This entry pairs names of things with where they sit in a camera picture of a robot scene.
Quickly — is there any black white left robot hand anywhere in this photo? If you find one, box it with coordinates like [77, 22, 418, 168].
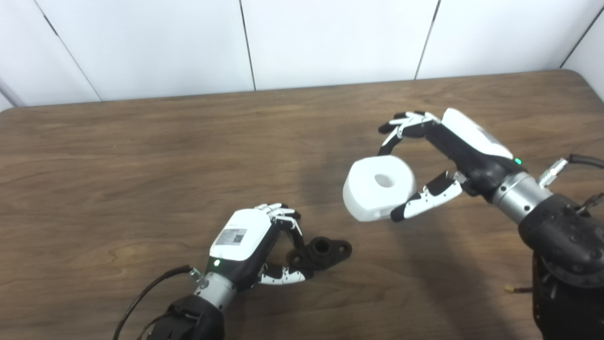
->
[206, 203, 314, 291]

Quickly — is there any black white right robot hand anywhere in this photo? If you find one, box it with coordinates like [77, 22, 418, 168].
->
[378, 108, 524, 222]

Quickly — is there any black flanged holder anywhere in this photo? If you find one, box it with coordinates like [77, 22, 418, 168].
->
[286, 237, 353, 272]

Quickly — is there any round white piece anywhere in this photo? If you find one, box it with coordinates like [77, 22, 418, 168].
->
[343, 155, 418, 222]

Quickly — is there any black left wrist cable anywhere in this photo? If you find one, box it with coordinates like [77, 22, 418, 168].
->
[112, 264, 203, 340]

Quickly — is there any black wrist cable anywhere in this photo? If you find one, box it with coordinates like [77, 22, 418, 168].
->
[538, 154, 604, 188]
[112, 264, 203, 340]

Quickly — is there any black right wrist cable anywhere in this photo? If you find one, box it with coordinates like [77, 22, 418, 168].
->
[538, 154, 604, 188]

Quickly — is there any thin black left arm wire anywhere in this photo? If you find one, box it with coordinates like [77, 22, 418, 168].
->
[136, 312, 170, 340]

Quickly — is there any thin black arm wire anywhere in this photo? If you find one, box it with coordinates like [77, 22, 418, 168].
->
[136, 312, 170, 340]
[576, 192, 604, 217]

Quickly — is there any thin black right arm wire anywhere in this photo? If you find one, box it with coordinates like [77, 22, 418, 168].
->
[576, 192, 604, 217]

